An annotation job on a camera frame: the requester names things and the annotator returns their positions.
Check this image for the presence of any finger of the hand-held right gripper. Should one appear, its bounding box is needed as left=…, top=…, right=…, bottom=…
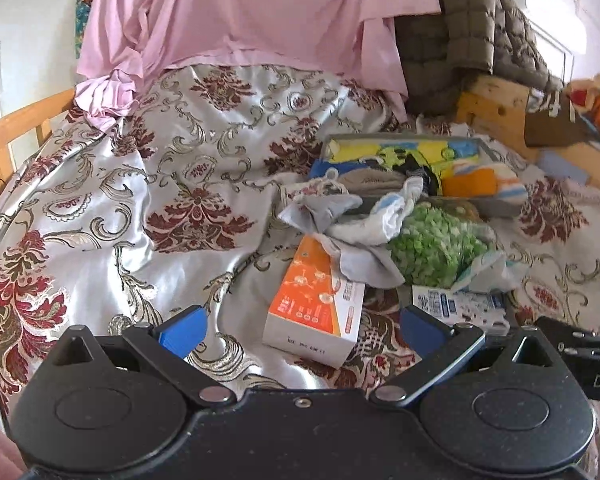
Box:
left=536, top=316, right=600, bottom=361

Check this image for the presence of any white and blue printed box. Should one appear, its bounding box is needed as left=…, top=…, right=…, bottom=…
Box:
left=412, top=284, right=511, bottom=336

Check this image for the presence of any brown garment with white print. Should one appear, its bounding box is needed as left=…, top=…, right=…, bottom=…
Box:
left=524, top=87, right=600, bottom=148

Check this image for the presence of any grey tray with coloured drawing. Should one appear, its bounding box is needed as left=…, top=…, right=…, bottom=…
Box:
left=307, top=132, right=528, bottom=218

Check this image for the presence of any brown quilted jacket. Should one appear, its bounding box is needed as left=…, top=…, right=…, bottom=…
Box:
left=395, top=0, right=566, bottom=116

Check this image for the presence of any bag of green foam pieces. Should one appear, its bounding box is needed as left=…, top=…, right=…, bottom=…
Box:
left=387, top=200, right=496, bottom=288

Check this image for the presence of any orange and white box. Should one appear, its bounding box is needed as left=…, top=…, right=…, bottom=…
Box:
left=261, top=235, right=366, bottom=368

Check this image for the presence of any wooden bunk frame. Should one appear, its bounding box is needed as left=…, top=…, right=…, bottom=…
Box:
left=455, top=75, right=600, bottom=181

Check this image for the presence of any grey cloth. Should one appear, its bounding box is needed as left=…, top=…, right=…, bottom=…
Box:
left=277, top=192, right=406, bottom=288

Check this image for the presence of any pink bed sheet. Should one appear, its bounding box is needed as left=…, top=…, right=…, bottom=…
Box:
left=74, top=0, right=443, bottom=133

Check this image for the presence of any white knotted cloth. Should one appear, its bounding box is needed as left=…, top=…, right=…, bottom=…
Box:
left=325, top=175, right=426, bottom=247

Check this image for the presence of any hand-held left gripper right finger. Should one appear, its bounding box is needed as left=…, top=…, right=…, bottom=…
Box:
left=370, top=306, right=556, bottom=407

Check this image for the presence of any beige drawstring bag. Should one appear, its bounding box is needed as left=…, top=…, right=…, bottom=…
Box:
left=337, top=170, right=411, bottom=197

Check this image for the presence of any floral satin bedspread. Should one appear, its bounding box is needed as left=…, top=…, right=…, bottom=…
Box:
left=0, top=64, right=600, bottom=421

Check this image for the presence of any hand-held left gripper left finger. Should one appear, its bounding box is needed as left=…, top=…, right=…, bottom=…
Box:
left=52, top=305, right=235, bottom=407

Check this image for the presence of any wall poster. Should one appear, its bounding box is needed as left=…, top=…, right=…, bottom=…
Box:
left=75, top=0, right=103, bottom=61

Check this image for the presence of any light blue board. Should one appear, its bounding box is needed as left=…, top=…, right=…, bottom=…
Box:
left=536, top=149, right=593, bottom=186

